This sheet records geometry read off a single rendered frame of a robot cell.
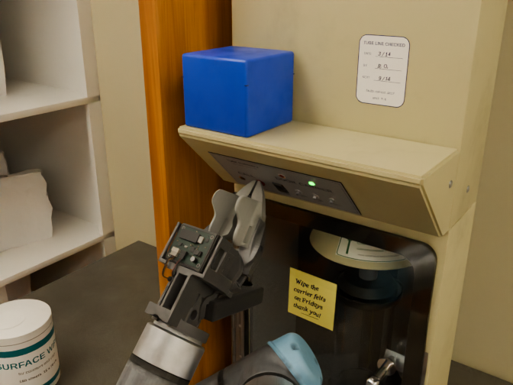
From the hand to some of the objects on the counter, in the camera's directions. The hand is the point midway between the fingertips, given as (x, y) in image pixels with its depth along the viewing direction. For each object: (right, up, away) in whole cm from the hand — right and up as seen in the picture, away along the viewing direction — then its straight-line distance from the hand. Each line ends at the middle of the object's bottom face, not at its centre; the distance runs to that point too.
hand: (256, 192), depth 72 cm
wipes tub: (-46, -37, +37) cm, 70 cm away
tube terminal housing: (+17, -41, +28) cm, 52 cm away
